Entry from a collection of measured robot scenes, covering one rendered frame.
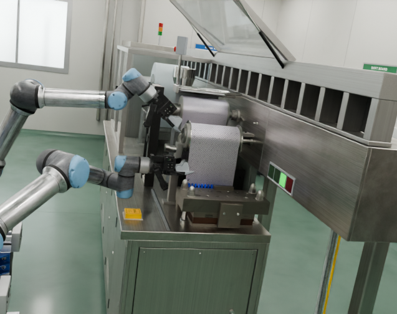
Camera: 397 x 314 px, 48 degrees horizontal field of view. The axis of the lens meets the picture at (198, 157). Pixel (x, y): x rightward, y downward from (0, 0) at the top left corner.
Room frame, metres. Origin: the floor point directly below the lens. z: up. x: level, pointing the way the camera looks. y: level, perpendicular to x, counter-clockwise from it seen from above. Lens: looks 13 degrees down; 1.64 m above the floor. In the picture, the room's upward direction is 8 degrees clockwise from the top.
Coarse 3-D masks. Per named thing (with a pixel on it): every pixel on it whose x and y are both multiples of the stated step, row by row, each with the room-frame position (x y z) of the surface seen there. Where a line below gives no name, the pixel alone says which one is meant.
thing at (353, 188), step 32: (256, 128) 2.10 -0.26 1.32; (288, 128) 1.78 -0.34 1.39; (320, 128) 1.54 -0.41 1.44; (256, 160) 2.03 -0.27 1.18; (288, 160) 1.73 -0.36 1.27; (320, 160) 1.50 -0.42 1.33; (352, 160) 1.33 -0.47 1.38; (384, 160) 1.28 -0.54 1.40; (320, 192) 1.46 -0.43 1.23; (352, 192) 1.29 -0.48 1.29; (384, 192) 1.29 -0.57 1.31; (352, 224) 1.27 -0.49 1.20; (384, 224) 1.30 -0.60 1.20
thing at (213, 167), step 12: (192, 156) 1.99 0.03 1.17; (204, 156) 2.01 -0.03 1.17; (216, 156) 2.02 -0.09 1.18; (228, 156) 2.04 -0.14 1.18; (192, 168) 2.00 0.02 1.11; (204, 168) 2.01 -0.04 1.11; (216, 168) 2.03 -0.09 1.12; (228, 168) 2.04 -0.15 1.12; (192, 180) 2.00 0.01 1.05; (204, 180) 2.01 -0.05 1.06; (216, 180) 2.03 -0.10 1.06; (228, 180) 2.05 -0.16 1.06
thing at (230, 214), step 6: (222, 204) 1.81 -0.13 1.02; (228, 204) 1.82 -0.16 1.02; (234, 204) 1.83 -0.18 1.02; (240, 204) 1.84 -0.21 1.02; (222, 210) 1.81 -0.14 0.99; (228, 210) 1.82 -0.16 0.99; (234, 210) 1.83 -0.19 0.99; (240, 210) 1.84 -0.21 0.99; (222, 216) 1.82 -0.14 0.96; (228, 216) 1.82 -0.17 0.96; (234, 216) 1.83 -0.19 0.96; (240, 216) 1.84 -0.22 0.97; (222, 222) 1.82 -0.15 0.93; (228, 222) 1.82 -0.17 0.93; (234, 222) 1.83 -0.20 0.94; (240, 222) 1.84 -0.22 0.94
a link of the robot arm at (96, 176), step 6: (48, 150) 1.62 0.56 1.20; (42, 156) 1.59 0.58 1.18; (36, 162) 1.61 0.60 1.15; (42, 162) 1.58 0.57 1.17; (90, 168) 1.85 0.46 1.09; (96, 168) 1.90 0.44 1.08; (90, 174) 1.84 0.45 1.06; (96, 174) 1.87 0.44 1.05; (102, 174) 1.91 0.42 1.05; (108, 174) 1.94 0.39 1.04; (90, 180) 1.85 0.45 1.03; (96, 180) 1.88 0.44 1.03; (102, 180) 1.91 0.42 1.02
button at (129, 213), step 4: (128, 208) 1.86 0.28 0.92; (124, 212) 1.84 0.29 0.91; (128, 212) 1.81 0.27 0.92; (132, 212) 1.81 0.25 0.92; (136, 212) 1.82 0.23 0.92; (140, 212) 1.83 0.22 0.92; (128, 216) 1.79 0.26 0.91; (132, 216) 1.80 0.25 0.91; (136, 216) 1.80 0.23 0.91; (140, 216) 1.81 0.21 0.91
